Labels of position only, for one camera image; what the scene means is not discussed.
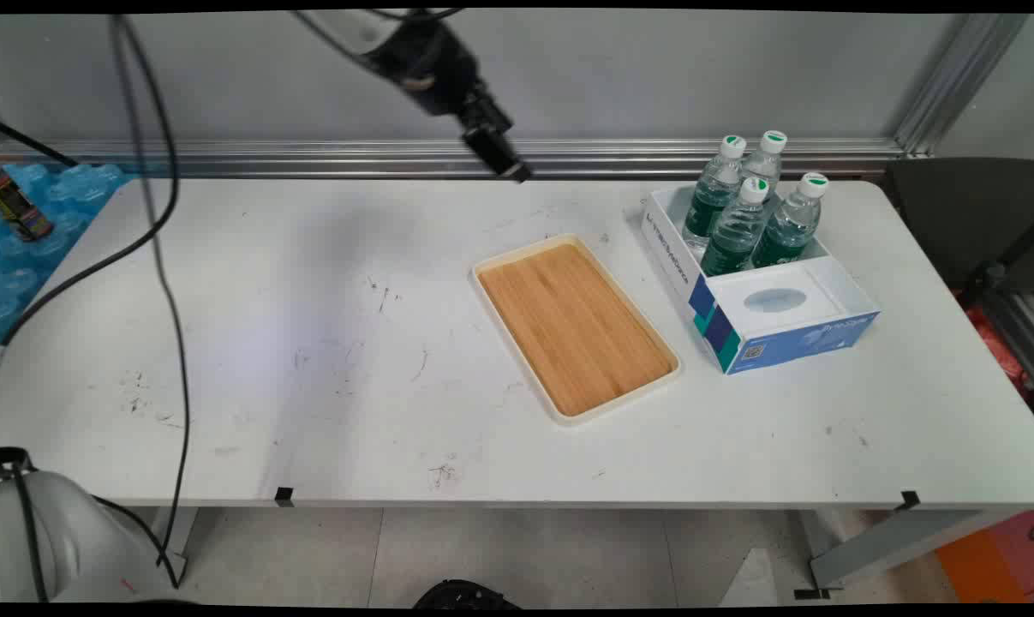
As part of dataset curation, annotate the black round object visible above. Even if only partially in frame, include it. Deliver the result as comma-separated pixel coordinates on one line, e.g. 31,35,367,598
412,579,523,610

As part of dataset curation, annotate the thick black cable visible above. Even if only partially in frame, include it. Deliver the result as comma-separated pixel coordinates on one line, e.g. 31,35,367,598
0,13,182,348

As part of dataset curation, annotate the white and blue cardboard box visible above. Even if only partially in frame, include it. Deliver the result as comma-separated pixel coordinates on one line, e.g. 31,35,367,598
641,184,881,376

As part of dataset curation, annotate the horizontal aluminium rail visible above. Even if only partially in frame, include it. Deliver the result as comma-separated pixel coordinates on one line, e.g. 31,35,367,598
0,137,908,181

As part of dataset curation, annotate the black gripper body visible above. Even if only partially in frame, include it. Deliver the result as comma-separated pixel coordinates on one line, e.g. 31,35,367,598
361,15,517,145

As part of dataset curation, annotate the short black cable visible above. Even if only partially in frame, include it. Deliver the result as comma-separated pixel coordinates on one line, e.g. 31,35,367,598
0,118,81,169

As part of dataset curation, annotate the grey table leg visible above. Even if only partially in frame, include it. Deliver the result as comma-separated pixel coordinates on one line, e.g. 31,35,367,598
795,507,1019,594

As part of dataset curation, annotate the red bag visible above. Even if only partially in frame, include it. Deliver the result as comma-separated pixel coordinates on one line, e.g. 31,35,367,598
960,291,1034,414

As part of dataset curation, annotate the orange box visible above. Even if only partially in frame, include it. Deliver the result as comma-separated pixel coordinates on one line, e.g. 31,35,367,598
935,512,1034,605

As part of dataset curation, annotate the wooden tray with cream rim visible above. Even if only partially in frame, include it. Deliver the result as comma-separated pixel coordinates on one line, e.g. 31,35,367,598
469,233,683,427

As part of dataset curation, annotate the thin black cable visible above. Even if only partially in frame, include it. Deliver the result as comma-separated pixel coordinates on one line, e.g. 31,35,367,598
110,13,194,592

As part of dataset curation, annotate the green label water bottle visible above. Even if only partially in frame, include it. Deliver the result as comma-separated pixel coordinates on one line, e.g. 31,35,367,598
682,135,748,251
699,177,771,278
742,129,789,200
750,171,829,270

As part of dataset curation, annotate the colourful printed can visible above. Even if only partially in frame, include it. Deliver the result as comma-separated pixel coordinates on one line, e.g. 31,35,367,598
0,167,56,243

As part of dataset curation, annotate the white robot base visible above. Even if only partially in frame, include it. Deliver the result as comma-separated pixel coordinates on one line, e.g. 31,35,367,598
0,446,185,605

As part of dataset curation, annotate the slanted aluminium post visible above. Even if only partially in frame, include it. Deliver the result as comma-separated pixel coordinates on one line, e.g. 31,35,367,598
894,13,1031,159

